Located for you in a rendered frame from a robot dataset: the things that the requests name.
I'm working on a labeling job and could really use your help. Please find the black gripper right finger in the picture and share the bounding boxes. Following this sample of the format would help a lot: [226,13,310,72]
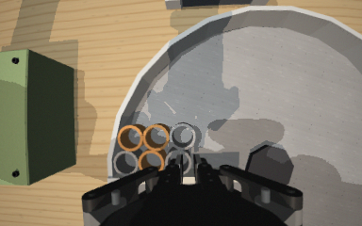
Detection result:
[193,154,303,226]

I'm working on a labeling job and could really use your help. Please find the grey metal bushing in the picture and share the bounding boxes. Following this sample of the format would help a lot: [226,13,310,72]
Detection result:
[165,147,191,175]
[113,149,143,176]
[169,122,196,151]

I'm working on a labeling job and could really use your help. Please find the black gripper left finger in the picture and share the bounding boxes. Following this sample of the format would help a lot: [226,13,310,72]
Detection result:
[82,154,183,226]

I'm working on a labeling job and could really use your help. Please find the bronze bushing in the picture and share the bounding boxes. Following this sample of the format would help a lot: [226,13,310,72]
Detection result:
[143,123,171,151]
[139,149,167,170]
[118,124,146,152]

